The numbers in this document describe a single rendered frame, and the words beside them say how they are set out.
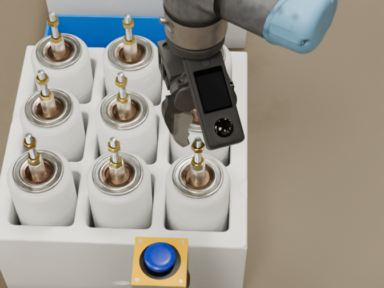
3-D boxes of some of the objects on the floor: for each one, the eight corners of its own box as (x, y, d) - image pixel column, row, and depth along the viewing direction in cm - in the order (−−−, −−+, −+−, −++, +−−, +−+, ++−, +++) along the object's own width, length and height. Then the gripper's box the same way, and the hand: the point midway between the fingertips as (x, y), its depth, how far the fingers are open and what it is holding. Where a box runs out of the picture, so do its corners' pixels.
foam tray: (242, 113, 161) (247, 51, 146) (241, 299, 138) (247, 248, 124) (41, 107, 162) (26, 44, 147) (8, 291, 139) (-14, 239, 124)
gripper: (226, -9, 103) (220, 98, 120) (139, 10, 101) (147, 116, 118) (249, 41, 98) (240, 145, 115) (158, 62, 96) (163, 164, 113)
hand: (199, 140), depth 114 cm, fingers open, 3 cm apart
